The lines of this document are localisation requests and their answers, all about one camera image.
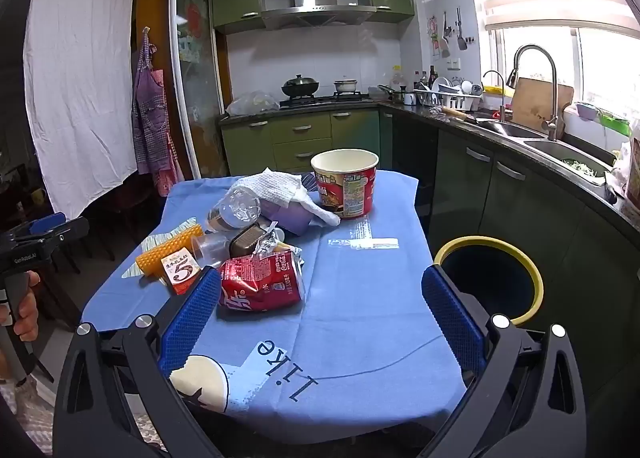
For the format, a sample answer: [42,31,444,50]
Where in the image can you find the kitchen window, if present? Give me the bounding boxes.
[487,25,640,123]

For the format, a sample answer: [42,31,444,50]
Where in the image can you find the yellow corn cob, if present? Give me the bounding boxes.
[135,223,205,279]

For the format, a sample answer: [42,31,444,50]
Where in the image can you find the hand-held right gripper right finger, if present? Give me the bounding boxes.
[421,265,588,458]

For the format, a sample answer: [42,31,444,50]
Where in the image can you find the silver snack wrapper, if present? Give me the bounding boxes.
[252,222,306,279]

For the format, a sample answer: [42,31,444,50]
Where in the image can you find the red instant noodle cup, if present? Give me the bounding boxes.
[310,149,379,220]

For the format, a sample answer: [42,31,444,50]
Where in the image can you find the black bin with yellow rim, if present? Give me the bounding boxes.
[433,236,544,329]

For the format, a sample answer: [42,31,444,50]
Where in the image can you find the frosted glass sliding door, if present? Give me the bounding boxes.
[167,0,231,179]

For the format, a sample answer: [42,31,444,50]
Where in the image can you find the clear plastic bag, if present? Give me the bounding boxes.
[226,90,281,116]

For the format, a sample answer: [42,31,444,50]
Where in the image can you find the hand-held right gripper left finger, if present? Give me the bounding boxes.
[52,265,223,458]

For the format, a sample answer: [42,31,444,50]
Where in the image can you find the white paper towel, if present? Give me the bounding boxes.
[237,168,342,227]

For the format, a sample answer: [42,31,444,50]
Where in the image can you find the light green base cabinet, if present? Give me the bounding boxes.
[220,108,396,179]

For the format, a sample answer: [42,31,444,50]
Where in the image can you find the hanging white spatula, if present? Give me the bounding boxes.
[440,12,453,58]

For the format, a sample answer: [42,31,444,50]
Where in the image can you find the steel double sink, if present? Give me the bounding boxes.
[472,119,616,186]

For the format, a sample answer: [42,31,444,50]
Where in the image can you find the black kitchen countertop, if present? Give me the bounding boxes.
[217,98,640,239]

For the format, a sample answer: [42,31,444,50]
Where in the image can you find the white and red milk carton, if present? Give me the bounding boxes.
[160,247,202,295]

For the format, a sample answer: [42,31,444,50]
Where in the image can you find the wall drawing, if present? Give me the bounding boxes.
[426,15,441,58]

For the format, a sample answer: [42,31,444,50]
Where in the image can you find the tall steel faucet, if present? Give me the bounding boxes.
[506,44,560,141]

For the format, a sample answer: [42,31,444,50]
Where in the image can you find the wooden rolling pin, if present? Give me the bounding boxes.
[440,106,481,123]

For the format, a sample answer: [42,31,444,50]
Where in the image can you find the white dish rack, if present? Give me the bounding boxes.
[412,78,483,111]

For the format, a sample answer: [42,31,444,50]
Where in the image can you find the black gas stove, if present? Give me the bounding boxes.
[279,92,365,107]

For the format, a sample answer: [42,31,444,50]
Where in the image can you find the person's left hand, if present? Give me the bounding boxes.
[0,270,42,341]

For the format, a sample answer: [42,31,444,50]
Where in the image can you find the wooden cutting board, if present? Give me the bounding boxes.
[511,78,574,133]

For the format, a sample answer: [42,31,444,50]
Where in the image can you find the blue printed tablecloth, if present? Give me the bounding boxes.
[80,169,468,431]

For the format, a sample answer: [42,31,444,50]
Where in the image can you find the crushed red soda can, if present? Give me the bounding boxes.
[218,252,307,315]

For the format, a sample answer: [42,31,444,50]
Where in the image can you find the white hanging cloth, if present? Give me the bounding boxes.
[22,0,140,221]

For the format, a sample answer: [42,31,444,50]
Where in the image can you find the purple box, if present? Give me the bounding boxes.
[260,200,313,237]

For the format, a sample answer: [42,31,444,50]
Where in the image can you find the dark wooden chair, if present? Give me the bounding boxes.
[30,223,118,323]

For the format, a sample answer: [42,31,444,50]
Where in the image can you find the green plastic basin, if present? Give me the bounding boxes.
[597,110,631,131]

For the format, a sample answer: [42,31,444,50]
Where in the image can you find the small steel faucet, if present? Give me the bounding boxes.
[482,70,507,119]

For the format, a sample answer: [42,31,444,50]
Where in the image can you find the dark green base cabinet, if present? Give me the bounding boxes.
[380,108,640,419]

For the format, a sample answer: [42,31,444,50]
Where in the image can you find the clear plastic cup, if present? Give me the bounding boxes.
[190,233,236,271]

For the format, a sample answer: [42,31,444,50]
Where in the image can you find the black wok with lid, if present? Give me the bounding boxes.
[281,74,321,98]

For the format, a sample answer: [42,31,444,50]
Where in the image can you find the purple checked apron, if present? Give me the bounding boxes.
[131,26,185,197]

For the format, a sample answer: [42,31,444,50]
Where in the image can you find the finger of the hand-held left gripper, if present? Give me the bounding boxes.
[27,212,68,235]
[15,217,90,246]

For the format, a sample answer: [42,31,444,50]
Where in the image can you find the blue-capped white tube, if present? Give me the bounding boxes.
[206,186,263,233]

